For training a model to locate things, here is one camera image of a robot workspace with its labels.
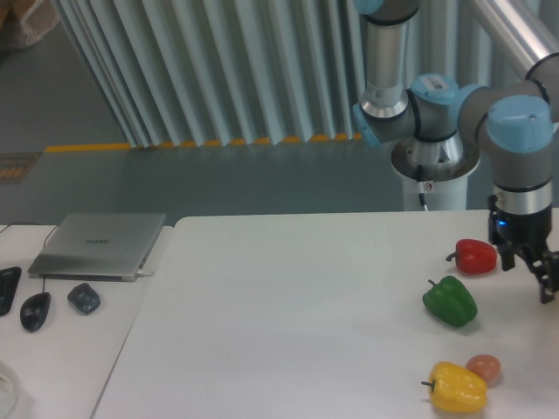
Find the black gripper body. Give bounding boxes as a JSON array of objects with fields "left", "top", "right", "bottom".
[{"left": 488, "top": 195, "right": 552, "bottom": 258}]

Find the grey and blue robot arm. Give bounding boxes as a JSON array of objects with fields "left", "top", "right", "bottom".
[{"left": 353, "top": 1, "right": 558, "bottom": 304}]

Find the red bell pepper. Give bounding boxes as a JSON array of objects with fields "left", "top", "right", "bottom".
[{"left": 445, "top": 238, "right": 497, "bottom": 275}]

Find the green bell pepper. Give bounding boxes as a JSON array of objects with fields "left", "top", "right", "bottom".
[{"left": 422, "top": 276, "right": 478, "bottom": 328}]

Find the brown egg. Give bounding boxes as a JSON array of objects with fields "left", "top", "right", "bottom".
[{"left": 465, "top": 354, "right": 501, "bottom": 382}]

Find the yellow bell pepper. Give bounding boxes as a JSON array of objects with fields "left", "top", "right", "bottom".
[{"left": 421, "top": 361, "right": 487, "bottom": 414}]

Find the white folding partition screen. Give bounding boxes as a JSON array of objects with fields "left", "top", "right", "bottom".
[{"left": 51, "top": 0, "right": 559, "bottom": 149}]

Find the silver closed laptop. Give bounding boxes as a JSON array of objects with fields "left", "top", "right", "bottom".
[{"left": 28, "top": 213, "right": 166, "bottom": 282}]

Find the dark grey small controller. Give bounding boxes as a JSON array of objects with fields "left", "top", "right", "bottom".
[{"left": 67, "top": 283, "right": 100, "bottom": 315}]

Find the black computer mouse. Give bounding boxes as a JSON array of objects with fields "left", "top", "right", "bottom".
[{"left": 19, "top": 292, "right": 52, "bottom": 333}]

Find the black keyboard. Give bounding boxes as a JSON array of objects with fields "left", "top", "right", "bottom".
[{"left": 0, "top": 266, "right": 22, "bottom": 317}]

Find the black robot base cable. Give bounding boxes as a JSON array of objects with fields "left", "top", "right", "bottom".
[{"left": 416, "top": 164, "right": 430, "bottom": 213}]

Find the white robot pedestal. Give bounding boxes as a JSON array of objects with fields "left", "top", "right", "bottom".
[{"left": 391, "top": 134, "right": 480, "bottom": 211}]

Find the black mouse cable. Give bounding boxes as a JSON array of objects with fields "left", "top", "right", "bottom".
[{"left": 0, "top": 222, "right": 61, "bottom": 295}]

